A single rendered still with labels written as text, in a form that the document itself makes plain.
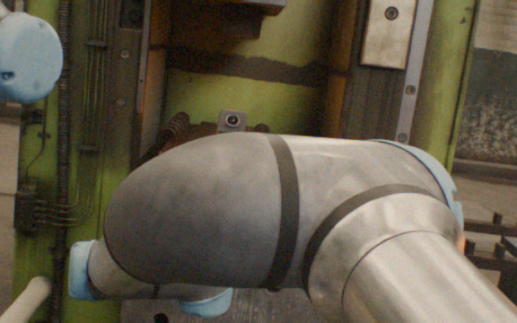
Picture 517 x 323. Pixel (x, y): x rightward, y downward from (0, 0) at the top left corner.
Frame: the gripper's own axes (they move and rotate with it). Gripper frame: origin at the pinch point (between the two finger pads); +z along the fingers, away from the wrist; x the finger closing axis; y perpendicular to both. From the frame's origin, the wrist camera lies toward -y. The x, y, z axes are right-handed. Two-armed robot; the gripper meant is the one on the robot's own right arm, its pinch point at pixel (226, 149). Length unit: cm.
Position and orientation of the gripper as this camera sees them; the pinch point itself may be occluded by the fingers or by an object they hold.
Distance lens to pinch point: 110.5
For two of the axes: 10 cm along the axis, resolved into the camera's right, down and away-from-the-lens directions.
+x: 9.9, 1.2, 0.3
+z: -0.1, -1.8, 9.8
